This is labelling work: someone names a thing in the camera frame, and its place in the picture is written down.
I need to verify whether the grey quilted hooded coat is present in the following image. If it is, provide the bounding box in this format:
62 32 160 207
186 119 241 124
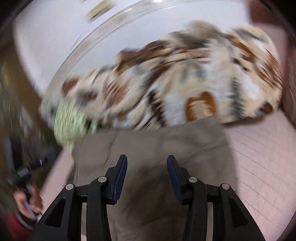
72 116 238 240

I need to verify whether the person's left hand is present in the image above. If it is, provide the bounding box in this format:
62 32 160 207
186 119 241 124
14 185 44 220

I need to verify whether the wooden stained glass door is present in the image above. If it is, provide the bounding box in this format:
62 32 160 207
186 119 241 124
1 25 61 186

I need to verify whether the green white patterned pillow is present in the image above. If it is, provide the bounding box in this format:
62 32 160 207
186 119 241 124
54 100 100 152

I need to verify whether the pink quilted mattress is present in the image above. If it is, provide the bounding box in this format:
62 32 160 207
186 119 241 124
42 110 295 240

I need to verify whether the leaf pattern cream blanket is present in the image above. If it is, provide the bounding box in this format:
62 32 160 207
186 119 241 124
41 21 282 129

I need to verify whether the light switch plate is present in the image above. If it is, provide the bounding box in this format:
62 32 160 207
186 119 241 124
86 0 114 21

